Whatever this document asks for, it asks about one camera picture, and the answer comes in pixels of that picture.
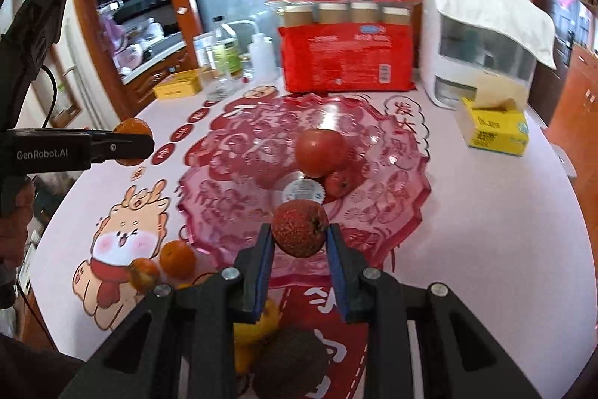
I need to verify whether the red lychee front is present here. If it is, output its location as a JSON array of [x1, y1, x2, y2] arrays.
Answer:
[[323, 169, 362, 199]]

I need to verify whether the person's left hand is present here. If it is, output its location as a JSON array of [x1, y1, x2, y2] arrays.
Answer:
[[0, 179, 34, 270]]

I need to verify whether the white squeeze bottle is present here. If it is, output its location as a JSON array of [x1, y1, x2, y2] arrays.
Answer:
[[229, 19, 281, 83]]

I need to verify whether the yellow pear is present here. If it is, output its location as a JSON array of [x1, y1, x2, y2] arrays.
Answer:
[[234, 299, 280, 376]]

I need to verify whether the white countertop appliance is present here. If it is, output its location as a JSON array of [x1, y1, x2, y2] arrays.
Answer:
[[419, 0, 537, 109]]

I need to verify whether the pink glass fruit bowl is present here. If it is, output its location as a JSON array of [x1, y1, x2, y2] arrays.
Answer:
[[178, 94, 431, 269]]

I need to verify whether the white cloth on appliance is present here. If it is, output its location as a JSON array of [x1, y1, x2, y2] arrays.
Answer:
[[434, 0, 555, 69]]

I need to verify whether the clear bottle green label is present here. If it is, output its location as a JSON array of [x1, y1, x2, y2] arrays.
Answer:
[[212, 15, 242, 79]]

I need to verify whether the yellow tissue box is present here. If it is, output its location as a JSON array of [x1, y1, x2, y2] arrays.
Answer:
[[455, 73, 529, 157]]

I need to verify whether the red apple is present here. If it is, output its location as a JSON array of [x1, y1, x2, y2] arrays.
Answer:
[[294, 129, 348, 178]]

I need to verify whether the red paper cup package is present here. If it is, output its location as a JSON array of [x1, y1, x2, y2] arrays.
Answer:
[[269, 0, 420, 93]]

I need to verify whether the red lychee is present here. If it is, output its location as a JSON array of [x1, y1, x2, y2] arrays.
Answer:
[[271, 199, 329, 258], [323, 169, 362, 199]]

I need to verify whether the dark avocado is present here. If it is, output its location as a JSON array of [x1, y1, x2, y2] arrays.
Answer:
[[252, 327, 329, 398]]

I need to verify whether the clear drinking glass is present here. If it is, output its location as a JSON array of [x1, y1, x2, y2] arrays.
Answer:
[[202, 61, 233, 102]]

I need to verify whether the yellow tin box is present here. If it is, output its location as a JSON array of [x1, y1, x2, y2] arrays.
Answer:
[[153, 69, 202, 100]]

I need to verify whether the mandarin orange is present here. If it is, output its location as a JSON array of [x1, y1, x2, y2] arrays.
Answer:
[[128, 258, 161, 295], [112, 117, 154, 166], [159, 240, 197, 280]]

